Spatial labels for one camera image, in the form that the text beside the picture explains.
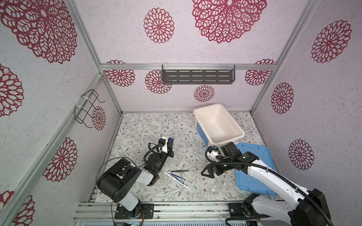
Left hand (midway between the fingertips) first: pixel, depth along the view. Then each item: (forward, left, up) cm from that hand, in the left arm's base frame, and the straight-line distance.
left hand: (171, 140), depth 85 cm
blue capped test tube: (-1, 0, +4) cm, 4 cm away
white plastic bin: (+24, -35, -16) cm, 45 cm away
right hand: (-17, -19, -3) cm, 26 cm away
